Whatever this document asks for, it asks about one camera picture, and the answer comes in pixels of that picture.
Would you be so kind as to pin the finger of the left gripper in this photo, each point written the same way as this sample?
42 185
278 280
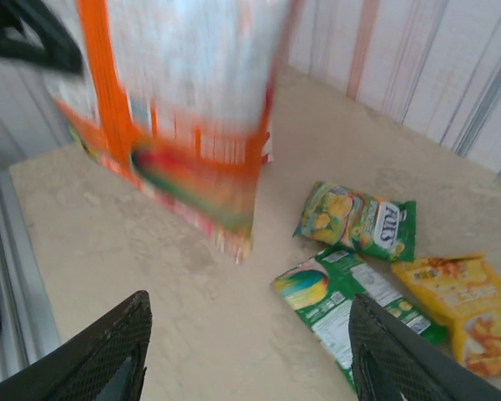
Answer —
62 56

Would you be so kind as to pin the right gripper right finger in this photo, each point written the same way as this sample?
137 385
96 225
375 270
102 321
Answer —
384 367

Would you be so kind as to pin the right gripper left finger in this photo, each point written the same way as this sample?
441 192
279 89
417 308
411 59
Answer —
100 359

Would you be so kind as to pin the dark green mango snack bag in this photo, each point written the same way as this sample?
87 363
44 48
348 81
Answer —
317 292

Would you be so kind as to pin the light green Fox snack bag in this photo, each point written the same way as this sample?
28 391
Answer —
359 221

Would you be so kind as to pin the orange mango snack bag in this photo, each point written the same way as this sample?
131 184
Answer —
192 175

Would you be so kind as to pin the yellow snack bag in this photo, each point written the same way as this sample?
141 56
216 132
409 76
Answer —
463 301

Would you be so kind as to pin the aluminium mounting rail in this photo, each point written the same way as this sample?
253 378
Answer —
16 259

